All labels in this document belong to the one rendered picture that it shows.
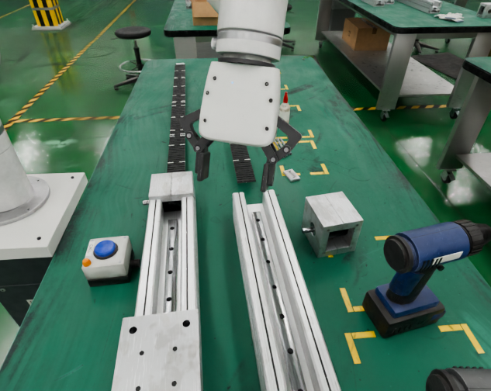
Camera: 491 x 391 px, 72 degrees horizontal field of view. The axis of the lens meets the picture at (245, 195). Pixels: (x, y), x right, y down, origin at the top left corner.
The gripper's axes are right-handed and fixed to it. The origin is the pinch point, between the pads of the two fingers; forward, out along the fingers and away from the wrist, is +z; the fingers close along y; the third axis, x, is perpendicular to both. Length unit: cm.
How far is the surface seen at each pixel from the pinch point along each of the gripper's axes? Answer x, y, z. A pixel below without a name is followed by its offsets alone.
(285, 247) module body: 15.6, 8.1, 15.5
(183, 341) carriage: -8.0, -2.6, 22.1
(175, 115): 72, -41, -3
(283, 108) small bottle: 78, -3, -10
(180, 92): 90, -47, -11
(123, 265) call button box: 8.6, -21.9, 22.8
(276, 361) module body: -4.3, 10.3, 24.5
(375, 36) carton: 389, 56, -100
